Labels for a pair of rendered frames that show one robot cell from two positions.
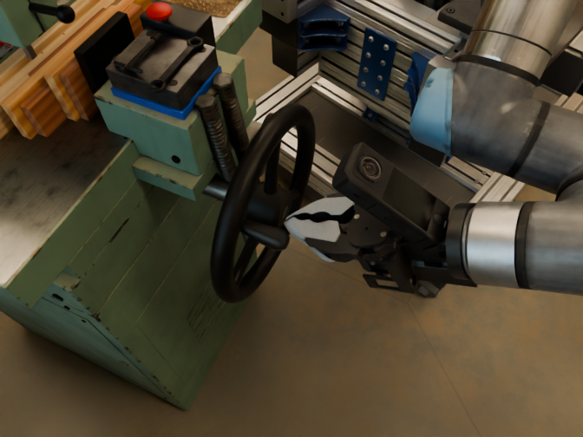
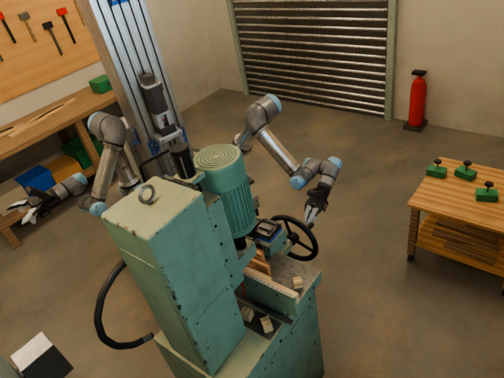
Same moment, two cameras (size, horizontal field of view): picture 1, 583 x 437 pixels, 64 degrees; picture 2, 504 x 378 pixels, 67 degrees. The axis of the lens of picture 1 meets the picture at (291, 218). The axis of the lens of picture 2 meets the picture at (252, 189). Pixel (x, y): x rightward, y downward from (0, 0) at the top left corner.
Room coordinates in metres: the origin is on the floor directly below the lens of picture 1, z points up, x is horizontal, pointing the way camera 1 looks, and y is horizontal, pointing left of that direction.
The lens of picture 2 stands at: (0.05, 1.36, 2.16)
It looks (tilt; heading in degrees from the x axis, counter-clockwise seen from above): 36 degrees down; 289
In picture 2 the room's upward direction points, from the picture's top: 12 degrees counter-clockwise
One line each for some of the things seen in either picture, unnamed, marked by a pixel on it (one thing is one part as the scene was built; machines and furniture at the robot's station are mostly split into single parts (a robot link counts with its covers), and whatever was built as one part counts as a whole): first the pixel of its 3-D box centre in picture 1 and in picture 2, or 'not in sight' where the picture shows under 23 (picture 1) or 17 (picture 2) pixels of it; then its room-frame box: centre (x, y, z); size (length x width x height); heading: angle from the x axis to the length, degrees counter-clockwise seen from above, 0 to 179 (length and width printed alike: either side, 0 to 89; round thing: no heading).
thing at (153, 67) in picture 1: (169, 54); (262, 228); (0.47, 0.15, 0.99); 0.13 x 0.11 x 0.06; 155
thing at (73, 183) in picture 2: not in sight; (74, 184); (1.40, 0.09, 1.21); 0.11 x 0.08 x 0.09; 61
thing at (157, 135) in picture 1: (177, 102); (265, 240); (0.46, 0.15, 0.91); 0.15 x 0.14 x 0.09; 155
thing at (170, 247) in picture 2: not in sight; (185, 283); (0.63, 0.61, 1.16); 0.22 x 0.22 x 0.72; 65
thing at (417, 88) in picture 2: not in sight; (417, 100); (-0.53, -2.43, 0.30); 0.19 x 0.18 x 0.60; 62
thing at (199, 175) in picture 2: not in sight; (185, 171); (0.57, 0.47, 1.53); 0.08 x 0.08 x 0.17; 65
